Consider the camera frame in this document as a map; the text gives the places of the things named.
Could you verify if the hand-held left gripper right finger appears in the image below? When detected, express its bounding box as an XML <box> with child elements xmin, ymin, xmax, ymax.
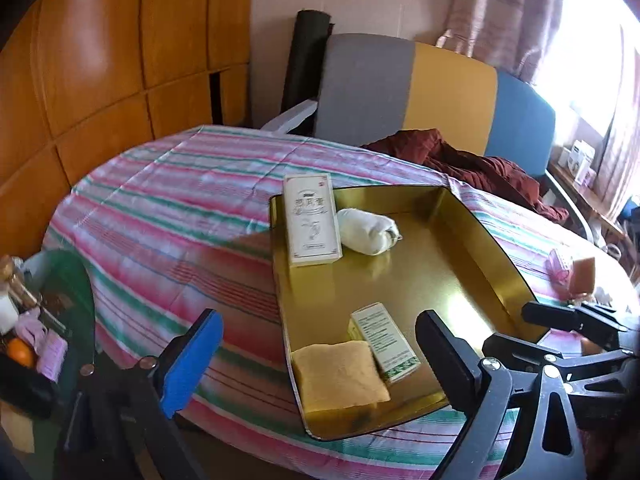
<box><xmin>415</xmin><ymin>310</ymin><xmax>586</xmax><ymax>480</ymax></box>

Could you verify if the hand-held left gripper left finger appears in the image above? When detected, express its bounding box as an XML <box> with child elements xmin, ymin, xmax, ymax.
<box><xmin>60</xmin><ymin>308</ymin><xmax>224</xmax><ymax>480</ymax></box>

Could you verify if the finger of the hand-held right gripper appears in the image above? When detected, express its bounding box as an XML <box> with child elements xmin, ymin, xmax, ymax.
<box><xmin>482</xmin><ymin>332</ymin><xmax>640</xmax><ymax>402</ymax></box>
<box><xmin>522</xmin><ymin>301</ymin><xmax>628</xmax><ymax>333</ymax></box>

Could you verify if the pink plastic bag roll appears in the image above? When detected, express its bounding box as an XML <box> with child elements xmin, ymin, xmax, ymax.
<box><xmin>547</xmin><ymin>248</ymin><xmax>573</xmax><ymax>291</ymax></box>

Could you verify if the gold metal tray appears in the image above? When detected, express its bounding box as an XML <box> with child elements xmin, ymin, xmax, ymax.
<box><xmin>269</xmin><ymin>185</ymin><xmax>538</xmax><ymax>442</ymax></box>

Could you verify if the small green white box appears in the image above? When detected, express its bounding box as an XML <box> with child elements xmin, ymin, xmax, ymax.
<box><xmin>348</xmin><ymin>302</ymin><xmax>422</xmax><ymax>384</ymax></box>

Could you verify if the flat yellow sponge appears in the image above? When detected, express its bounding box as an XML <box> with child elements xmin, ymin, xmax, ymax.
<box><xmin>291</xmin><ymin>340</ymin><xmax>392</xmax><ymax>413</ymax></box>

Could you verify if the wooden shelf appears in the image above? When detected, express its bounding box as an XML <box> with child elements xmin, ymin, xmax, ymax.
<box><xmin>547</xmin><ymin>160</ymin><xmax>628</xmax><ymax>236</ymax></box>

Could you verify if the pink packet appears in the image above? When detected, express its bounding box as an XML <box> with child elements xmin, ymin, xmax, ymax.
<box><xmin>37</xmin><ymin>332</ymin><xmax>68</xmax><ymax>381</ymax></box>

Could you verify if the green glass side table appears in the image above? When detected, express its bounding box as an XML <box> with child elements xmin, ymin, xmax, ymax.
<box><xmin>0</xmin><ymin>250</ymin><xmax>101</xmax><ymax>411</ymax></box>

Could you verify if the striped pink green tablecloth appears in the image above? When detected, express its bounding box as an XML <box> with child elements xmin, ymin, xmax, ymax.
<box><xmin>42</xmin><ymin>125</ymin><xmax>640</xmax><ymax>480</ymax></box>

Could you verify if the white appliance box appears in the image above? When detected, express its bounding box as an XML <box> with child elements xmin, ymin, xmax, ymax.
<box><xmin>557</xmin><ymin>140</ymin><xmax>598</xmax><ymax>183</ymax></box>

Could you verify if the black case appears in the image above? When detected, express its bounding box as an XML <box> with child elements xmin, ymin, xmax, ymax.
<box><xmin>0</xmin><ymin>355</ymin><xmax>56</xmax><ymax>418</ymax></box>

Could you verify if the orange fruit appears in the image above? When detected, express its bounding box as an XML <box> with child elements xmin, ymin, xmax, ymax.
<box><xmin>7</xmin><ymin>338</ymin><xmax>36</xmax><ymax>368</ymax></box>

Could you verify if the pink patterned curtain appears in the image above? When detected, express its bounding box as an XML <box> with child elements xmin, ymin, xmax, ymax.
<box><xmin>595</xmin><ymin>25</ymin><xmax>640</xmax><ymax>211</ymax></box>
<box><xmin>442</xmin><ymin>0</ymin><xmax>573</xmax><ymax>86</ymax></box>

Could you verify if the tall white carton box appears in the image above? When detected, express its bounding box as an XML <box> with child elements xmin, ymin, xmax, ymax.
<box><xmin>282</xmin><ymin>173</ymin><xmax>343</xmax><ymax>267</ymax></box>

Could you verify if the dark red cloth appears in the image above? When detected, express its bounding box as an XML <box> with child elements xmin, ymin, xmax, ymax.
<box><xmin>360</xmin><ymin>129</ymin><xmax>568</xmax><ymax>223</ymax></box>

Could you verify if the small white bottle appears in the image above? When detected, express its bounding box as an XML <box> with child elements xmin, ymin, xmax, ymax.
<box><xmin>0</xmin><ymin>292</ymin><xmax>19</xmax><ymax>334</ymax></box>

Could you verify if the brown lidded jar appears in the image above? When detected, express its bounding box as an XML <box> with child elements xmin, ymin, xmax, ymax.
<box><xmin>0</xmin><ymin>255</ymin><xmax>36</xmax><ymax>306</ymax></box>

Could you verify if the grey yellow blue chair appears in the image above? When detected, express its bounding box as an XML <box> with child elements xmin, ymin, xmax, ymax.
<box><xmin>260</xmin><ymin>33</ymin><xmax>601</xmax><ymax>241</ymax></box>

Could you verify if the wooden wardrobe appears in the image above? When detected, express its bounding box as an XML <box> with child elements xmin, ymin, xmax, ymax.
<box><xmin>0</xmin><ymin>0</ymin><xmax>253</xmax><ymax>261</ymax></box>

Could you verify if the black rolled mat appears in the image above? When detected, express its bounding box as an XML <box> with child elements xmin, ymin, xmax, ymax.
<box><xmin>281</xmin><ymin>10</ymin><xmax>333</xmax><ymax>113</ymax></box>

